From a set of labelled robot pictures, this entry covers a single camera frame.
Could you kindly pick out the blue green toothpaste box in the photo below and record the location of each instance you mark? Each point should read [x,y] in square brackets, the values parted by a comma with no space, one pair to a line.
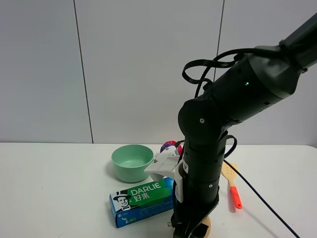
[141,202]

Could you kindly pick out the green plastic bowl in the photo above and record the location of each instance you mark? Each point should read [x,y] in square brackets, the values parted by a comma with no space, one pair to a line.
[130,161]

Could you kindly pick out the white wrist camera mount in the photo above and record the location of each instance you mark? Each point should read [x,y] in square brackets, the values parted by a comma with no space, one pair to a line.
[166,164]

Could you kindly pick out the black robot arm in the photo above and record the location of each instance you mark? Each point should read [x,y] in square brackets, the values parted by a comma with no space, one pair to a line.
[255,79]

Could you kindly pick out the blue red speckled ball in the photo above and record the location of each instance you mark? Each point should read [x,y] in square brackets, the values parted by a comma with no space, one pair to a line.
[176,144]

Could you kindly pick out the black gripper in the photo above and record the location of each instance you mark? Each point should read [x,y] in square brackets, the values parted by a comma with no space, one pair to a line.
[187,218]

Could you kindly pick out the beige spatula orange handle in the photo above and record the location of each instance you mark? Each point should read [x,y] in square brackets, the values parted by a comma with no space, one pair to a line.
[230,175]

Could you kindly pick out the beige peach-like fruit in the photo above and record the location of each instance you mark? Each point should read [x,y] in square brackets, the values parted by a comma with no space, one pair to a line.
[207,222]

